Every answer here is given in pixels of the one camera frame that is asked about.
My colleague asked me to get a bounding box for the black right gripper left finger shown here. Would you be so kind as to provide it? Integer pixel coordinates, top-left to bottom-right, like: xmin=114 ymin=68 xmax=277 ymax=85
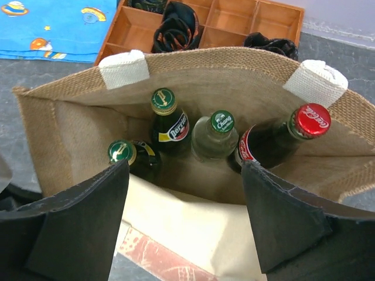
xmin=1 ymin=161 xmax=129 ymax=280

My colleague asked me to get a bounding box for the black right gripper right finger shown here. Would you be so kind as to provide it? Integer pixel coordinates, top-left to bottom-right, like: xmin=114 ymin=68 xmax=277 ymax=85
xmin=241 ymin=161 xmax=374 ymax=280

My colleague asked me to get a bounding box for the Coca-Cola glass bottle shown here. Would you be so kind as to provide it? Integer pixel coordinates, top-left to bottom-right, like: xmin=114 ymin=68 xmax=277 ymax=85
xmin=227 ymin=103 xmax=331 ymax=173

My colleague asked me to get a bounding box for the burlap canvas tote bag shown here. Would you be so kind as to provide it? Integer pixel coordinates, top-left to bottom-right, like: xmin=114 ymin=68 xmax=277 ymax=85
xmin=13 ymin=47 xmax=374 ymax=280

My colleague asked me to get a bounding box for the Perrier bottle front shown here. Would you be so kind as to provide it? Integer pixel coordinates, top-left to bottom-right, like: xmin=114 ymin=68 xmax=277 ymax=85
xmin=107 ymin=139 xmax=162 ymax=183

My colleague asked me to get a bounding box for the perrier bottle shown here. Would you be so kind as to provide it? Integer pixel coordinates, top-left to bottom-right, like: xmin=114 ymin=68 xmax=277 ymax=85
xmin=150 ymin=88 xmax=191 ymax=156
xmin=107 ymin=139 xmax=162 ymax=183

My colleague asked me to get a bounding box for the Perrier bottle rear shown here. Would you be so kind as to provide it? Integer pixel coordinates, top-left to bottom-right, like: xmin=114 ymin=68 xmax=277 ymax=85
xmin=150 ymin=88 xmax=191 ymax=156

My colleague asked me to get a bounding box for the dark rolled cloth right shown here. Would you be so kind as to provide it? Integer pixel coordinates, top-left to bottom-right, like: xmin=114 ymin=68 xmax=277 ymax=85
xmin=243 ymin=32 xmax=298 ymax=61

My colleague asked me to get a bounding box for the dark rolled cloth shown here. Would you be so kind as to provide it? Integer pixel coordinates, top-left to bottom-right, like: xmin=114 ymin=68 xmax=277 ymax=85
xmin=243 ymin=32 xmax=298 ymax=61
xmin=152 ymin=1 xmax=200 ymax=53
xmin=127 ymin=0 xmax=168 ymax=14

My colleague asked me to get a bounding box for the blue space-print cloth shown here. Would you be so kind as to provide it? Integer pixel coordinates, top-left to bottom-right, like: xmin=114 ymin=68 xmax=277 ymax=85
xmin=1 ymin=0 xmax=118 ymax=63

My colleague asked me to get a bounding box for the wooden compartment tray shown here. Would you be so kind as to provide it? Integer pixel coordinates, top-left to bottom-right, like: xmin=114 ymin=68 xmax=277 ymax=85
xmin=95 ymin=1 xmax=305 ymax=64

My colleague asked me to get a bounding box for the dark rolled cloth middle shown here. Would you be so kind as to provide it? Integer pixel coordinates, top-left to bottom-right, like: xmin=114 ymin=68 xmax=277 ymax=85
xmin=152 ymin=1 xmax=200 ymax=53

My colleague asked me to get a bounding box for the dark rolled cloth left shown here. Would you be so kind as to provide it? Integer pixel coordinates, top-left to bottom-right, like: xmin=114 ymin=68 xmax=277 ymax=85
xmin=127 ymin=0 xmax=168 ymax=14

